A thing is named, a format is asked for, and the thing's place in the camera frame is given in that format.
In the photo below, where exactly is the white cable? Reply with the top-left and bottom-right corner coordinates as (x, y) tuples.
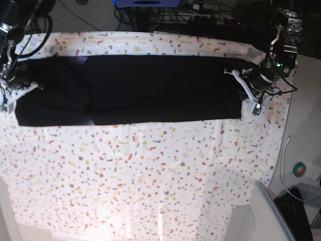
(280, 136), (304, 202)

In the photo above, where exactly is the black t-shirt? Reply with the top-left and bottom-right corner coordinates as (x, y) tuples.
(15, 55), (252, 127)

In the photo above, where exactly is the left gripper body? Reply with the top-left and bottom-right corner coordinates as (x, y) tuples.
(240, 64), (280, 98)

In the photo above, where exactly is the white monitor edge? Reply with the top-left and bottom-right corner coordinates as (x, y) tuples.
(249, 181), (295, 241)

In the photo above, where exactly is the black keyboard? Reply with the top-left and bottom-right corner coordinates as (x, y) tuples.
(274, 193), (313, 241)

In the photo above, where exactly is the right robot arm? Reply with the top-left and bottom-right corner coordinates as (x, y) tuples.
(1, 1), (56, 114)

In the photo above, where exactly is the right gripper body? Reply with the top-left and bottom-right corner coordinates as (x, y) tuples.
(5, 63), (32, 90)

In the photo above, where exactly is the blue box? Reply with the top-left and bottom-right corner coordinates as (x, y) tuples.
(111, 0), (187, 8)

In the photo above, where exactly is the green tape roll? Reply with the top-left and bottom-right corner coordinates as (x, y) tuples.
(292, 162), (306, 177)

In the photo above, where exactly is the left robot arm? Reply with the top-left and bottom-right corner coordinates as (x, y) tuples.
(224, 8), (302, 116)

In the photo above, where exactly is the terrazzo patterned tablecloth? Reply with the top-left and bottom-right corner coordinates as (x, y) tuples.
(0, 31), (297, 241)

